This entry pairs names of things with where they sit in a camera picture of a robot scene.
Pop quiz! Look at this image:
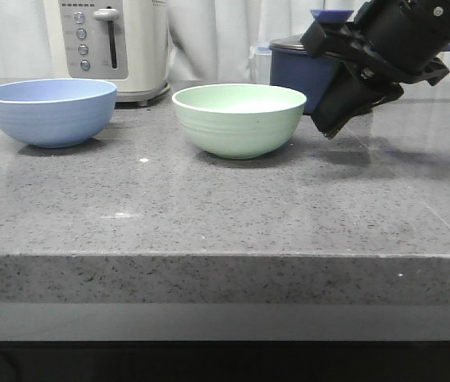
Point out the cream toaster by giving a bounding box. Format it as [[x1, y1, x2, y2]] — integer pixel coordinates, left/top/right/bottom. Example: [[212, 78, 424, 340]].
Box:
[[44, 0, 169, 107]]

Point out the green bowl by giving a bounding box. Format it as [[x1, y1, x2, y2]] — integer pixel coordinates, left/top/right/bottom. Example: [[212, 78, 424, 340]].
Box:
[[172, 84, 307, 159]]

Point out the glass pot lid blue knob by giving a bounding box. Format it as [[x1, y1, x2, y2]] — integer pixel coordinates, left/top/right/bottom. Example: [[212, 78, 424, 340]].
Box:
[[269, 9, 354, 51]]

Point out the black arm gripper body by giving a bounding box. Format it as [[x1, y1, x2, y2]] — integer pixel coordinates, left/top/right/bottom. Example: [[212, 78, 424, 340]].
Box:
[[300, 1, 449, 86]]

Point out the blue bowl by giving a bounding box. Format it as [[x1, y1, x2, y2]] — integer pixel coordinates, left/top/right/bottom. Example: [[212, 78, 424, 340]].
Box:
[[0, 78, 117, 148]]

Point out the white curtain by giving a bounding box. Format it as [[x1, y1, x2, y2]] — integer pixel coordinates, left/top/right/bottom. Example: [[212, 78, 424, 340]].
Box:
[[0, 0, 450, 84]]

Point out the dark blue saucepan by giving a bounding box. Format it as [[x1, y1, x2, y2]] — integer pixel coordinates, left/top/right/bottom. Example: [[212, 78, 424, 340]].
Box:
[[268, 36, 450, 116]]

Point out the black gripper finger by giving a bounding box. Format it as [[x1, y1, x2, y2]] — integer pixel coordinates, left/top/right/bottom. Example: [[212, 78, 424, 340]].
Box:
[[311, 64, 404, 139]]

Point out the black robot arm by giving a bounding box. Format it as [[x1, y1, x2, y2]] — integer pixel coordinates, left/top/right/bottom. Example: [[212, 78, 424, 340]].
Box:
[[301, 1, 450, 138]]

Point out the clear plastic container blue lid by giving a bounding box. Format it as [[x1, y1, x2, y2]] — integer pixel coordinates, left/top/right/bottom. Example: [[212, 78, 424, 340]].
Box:
[[249, 42, 272, 84]]

